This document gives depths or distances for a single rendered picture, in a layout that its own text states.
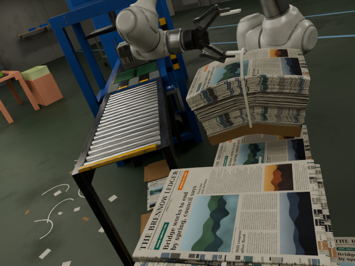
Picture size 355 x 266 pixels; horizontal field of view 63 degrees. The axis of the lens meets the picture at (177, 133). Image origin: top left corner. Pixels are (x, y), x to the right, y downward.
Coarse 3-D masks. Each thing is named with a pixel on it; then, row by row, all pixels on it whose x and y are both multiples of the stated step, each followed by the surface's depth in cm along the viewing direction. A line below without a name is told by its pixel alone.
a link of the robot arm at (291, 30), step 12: (264, 0) 116; (276, 0) 114; (264, 12) 121; (276, 12) 117; (288, 12) 117; (264, 24) 124; (276, 24) 119; (288, 24) 118; (300, 24) 117; (312, 24) 118; (264, 36) 128; (276, 36) 122; (288, 36) 119; (300, 36) 117; (312, 36) 119; (264, 48) 132; (276, 48) 126; (288, 48) 122; (300, 48) 120; (312, 48) 122
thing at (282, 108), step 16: (256, 64) 103; (272, 64) 102; (288, 64) 100; (304, 64) 99; (256, 80) 95; (272, 80) 94; (288, 80) 92; (304, 80) 91; (256, 96) 98; (272, 96) 97; (288, 96) 96; (304, 96) 94; (272, 112) 100; (288, 112) 99; (304, 112) 98
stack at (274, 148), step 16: (304, 128) 124; (224, 144) 132; (240, 144) 128; (256, 144) 124; (272, 144) 121; (288, 144) 117; (304, 144) 114; (224, 160) 121; (240, 160) 118; (256, 160) 114; (272, 160) 112; (288, 160) 109
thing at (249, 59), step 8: (248, 56) 112; (256, 56) 110; (248, 64) 105; (232, 72) 103; (248, 72) 98; (232, 80) 97; (240, 80) 96; (248, 80) 96; (232, 88) 99; (240, 88) 98; (248, 88) 97; (240, 96) 100; (248, 96) 99; (240, 104) 102; (248, 104) 101; (240, 112) 103; (256, 112) 102; (256, 120) 104
